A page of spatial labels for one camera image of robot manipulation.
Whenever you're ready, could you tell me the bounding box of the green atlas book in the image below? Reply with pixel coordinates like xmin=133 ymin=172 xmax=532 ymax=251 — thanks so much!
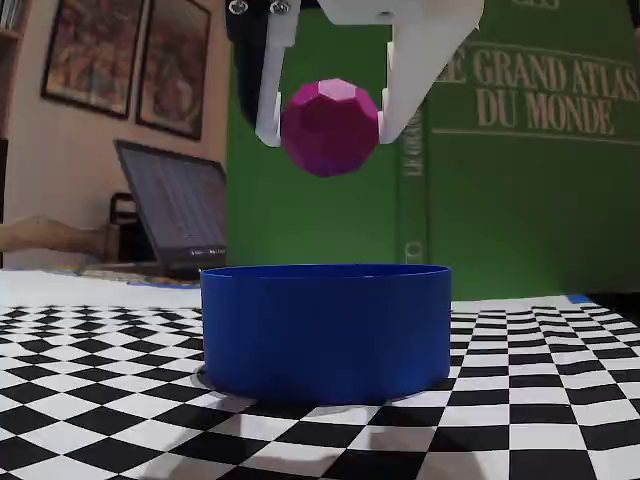
xmin=227 ymin=0 xmax=640 ymax=304

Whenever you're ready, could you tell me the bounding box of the checkerboard printed white sheet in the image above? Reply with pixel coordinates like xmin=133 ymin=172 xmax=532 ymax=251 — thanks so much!
xmin=0 ymin=269 xmax=640 ymax=480

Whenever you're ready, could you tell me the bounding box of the black laptop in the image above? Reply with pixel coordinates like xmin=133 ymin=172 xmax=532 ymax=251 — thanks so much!
xmin=113 ymin=138 xmax=230 ymax=281

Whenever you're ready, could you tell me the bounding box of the brown wooden chair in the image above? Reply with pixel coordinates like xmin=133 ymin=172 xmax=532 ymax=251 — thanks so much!
xmin=0 ymin=214 xmax=124 ymax=269

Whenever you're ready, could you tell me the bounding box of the large framed picture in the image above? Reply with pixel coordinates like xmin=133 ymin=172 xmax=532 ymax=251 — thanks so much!
xmin=40 ymin=0 xmax=151 ymax=120

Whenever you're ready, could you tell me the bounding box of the small black stand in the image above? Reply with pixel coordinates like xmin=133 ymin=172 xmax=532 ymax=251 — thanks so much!
xmin=108 ymin=192 xmax=151 ymax=264

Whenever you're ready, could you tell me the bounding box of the narrow framed picture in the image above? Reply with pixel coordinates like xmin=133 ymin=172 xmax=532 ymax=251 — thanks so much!
xmin=134 ymin=0 xmax=212 ymax=142

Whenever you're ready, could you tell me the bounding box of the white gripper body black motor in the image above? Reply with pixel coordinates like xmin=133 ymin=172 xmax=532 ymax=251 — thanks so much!
xmin=224 ymin=0 xmax=484 ymax=126

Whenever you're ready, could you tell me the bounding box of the pink faceted ball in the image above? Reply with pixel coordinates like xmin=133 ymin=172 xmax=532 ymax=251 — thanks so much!
xmin=279 ymin=78 xmax=380 ymax=179

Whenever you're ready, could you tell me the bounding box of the blue round box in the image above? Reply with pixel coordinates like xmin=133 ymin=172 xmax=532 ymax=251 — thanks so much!
xmin=199 ymin=263 xmax=455 ymax=407

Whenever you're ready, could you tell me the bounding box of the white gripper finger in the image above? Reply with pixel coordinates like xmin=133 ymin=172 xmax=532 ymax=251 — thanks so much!
xmin=254 ymin=9 xmax=301 ymax=149
xmin=377 ymin=22 xmax=476 ymax=146

